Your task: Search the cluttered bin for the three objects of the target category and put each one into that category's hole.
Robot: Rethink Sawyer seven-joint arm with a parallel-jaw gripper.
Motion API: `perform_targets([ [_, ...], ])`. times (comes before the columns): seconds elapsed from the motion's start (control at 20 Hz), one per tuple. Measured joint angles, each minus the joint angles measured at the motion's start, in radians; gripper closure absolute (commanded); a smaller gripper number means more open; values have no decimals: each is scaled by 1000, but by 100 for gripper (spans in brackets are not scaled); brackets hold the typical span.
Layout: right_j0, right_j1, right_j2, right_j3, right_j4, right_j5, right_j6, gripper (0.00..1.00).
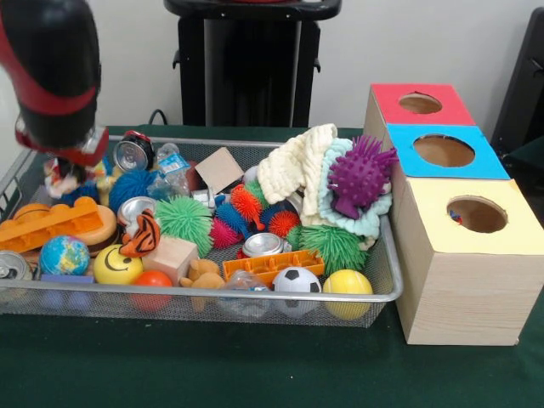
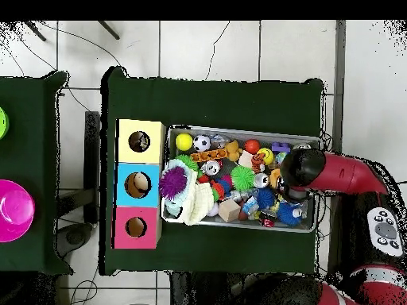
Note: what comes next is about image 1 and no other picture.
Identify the green spiky rubber ball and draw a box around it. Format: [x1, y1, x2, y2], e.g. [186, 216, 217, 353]
[297, 224, 371, 276]

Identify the cream waffle cloth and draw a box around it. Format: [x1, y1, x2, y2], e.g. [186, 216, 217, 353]
[257, 123, 341, 229]

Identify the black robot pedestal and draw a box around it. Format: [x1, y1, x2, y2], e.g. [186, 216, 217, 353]
[163, 0, 343, 128]

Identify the black and white soccer ball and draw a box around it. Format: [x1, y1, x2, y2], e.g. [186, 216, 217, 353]
[271, 266, 321, 319]

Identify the black chair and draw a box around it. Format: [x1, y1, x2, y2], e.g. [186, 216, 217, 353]
[490, 7, 544, 148]

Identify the yellow smiley face ball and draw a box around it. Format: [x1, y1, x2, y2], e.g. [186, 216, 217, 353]
[93, 244, 145, 285]

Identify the long orange plastic brick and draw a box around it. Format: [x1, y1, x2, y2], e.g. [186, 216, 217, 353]
[0, 195, 101, 254]

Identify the blue globe ball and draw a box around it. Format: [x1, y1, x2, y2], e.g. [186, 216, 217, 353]
[39, 235, 91, 276]

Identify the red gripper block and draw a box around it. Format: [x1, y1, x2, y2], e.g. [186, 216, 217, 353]
[14, 123, 110, 178]

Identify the mint waffle cloth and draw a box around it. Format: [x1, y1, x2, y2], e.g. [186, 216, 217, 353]
[318, 138, 392, 237]

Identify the plain yellow ball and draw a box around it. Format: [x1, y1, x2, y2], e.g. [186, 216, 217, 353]
[322, 269, 374, 320]

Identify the wooden box with three holes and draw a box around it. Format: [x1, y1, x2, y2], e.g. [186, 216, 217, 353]
[364, 83, 537, 346]

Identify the shallow clear mesh bin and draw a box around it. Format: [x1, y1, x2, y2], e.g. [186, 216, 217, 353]
[0, 134, 404, 329]

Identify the purple spiky monster toy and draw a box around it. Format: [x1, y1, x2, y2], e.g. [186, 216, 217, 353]
[326, 134, 400, 220]

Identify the dark green tablecloth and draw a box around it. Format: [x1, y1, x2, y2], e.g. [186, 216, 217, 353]
[501, 135, 544, 199]
[0, 123, 544, 408]

